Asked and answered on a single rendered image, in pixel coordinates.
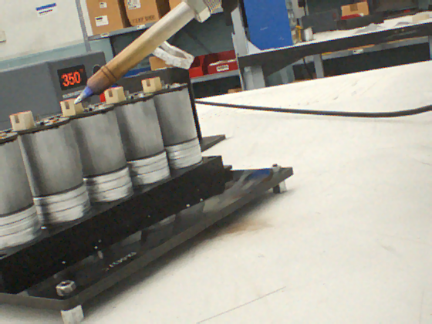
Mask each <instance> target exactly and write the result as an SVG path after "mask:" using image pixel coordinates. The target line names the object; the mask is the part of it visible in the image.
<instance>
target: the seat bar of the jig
mask: <svg viewBox="0 0 432 324"><path fill-rule="evenodd" d="M202 159H203V163H202V164H199V165H197V166H194V167H190V168H188V169H184V170H177V171H172V172H170V176H171V177H170V178H169V179H167V180H165V181H162V182H160V183H157V184H152V185H149V186H146V187H137V188H133V192H134V195H132V196H131V197H129V198H127V199H124V200H122V201H118V202H115V203H112V204H107V205H103V206H99V207H92V208H91V211H92V214H90V215H89V216H87V217H85V218H83V219H80V220H78V221H74V222H72V223H69V224H65V225H62V226H58V227H54V228H42V234H43V236H42V237H41V238H40V239H39V240H37V241H35V242H33V243H31V244H29V245H23V246H21V247H18V248H15V249H12V250H8V251H2V252H0V286H6V285H7V284H9V283H11V282H14V281H15V280H17V279H18V280H19V279H21V278H23V277H24V276H26V275H27V274H29V273H31V272H34V271H35V270H37V269H39V268H41V267H43V266H45V265H47V264H49V263H50V262H52V261H54V260H56V259H59V258H61V257H63V256H65V255H68V254H69V253H71V252H73V251H75V250H76V249H77V248H80V247H82V246H84V245H86V244H88V243H90V242H91V241H94V240H96V239H97V238H100V237H101V236H103V235H105V234H107V233H109V232H111V231H113V230H114V229H116V228H120V227H122V226H124V225H125V224H127V223H129V222H131V221H133V220H135V219H137V218H139V217H141V216H143V215H145V214H147V213H149V212H151V211H153V210H154V209H156V208H158V207H160V206H162V205H164V204H166V203H168V202H170V201H172V200H174V199H176V198H178V197H180V196H181V195H183V194H186V193H187V192H189V191H192V190H193V189H195V188H197V187H200V186H201V185H203V184H206V183H207V182H208V181H211V180H213V179H215V178H216V177H219V176H221V175H222V174H225V171H224V164H223V160H222V156H221V155H215V156H205V157H202Z"/></svg>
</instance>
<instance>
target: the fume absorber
mask: <svg viewBox="0 0 432 324"><path fill-rule="evenodd" d="M428 3H429V5H428V7H427V9H423V8H419V7H418V1H417V0H371V5H372V10H373V12H375V13H378V12H384V13H383V20H385V19H391V18H399V17H404V16H408V15H409V16H412V15H416V14H417V13H421V12H422V11H429V12H432V4H430V1H428ZM414 5H416V6H417V7H415V8H408V9H404V10H400V11H395V12H388V13H385V12H387V11H391V10H395V9H399V8H406V7H410V6H414Z"/></svg>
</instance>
